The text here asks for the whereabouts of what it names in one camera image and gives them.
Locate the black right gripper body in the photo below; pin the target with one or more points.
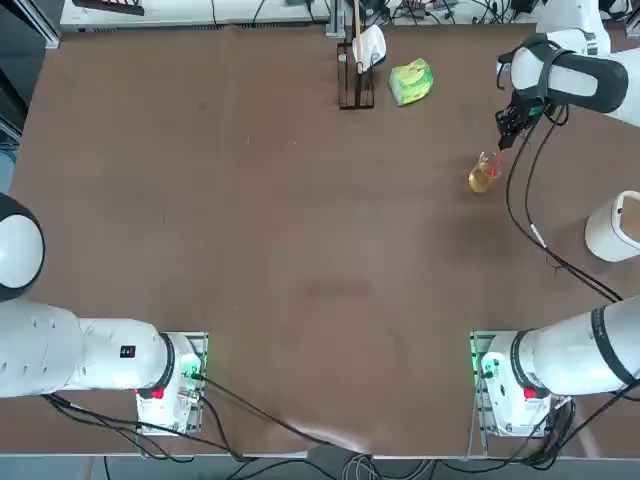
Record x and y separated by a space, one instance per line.
512 117

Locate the clear measuring cup yellow solution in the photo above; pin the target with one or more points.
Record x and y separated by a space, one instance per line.
480 181

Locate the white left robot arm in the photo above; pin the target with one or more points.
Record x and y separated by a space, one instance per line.
50 350

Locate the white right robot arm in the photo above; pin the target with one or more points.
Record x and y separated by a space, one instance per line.
565 360

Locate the red stirring stick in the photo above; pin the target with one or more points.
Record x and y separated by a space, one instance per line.
496 162

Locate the white plastic bucket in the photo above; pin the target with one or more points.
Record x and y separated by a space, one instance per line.
605 240

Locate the white mug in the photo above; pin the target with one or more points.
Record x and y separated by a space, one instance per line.
372 45

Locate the wooden rack rod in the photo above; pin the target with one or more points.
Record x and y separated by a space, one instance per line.
356 15

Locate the white pole base box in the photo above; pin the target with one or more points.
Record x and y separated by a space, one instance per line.
335 30

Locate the black comb-shaped rack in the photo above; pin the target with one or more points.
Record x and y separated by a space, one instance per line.
115 6

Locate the grey camera pole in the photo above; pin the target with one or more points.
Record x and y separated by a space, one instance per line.
336 12

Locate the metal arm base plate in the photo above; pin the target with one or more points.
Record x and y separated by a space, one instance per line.
197 420
480 425

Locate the aluminium frame corner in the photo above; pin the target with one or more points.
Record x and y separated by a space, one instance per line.
50 35

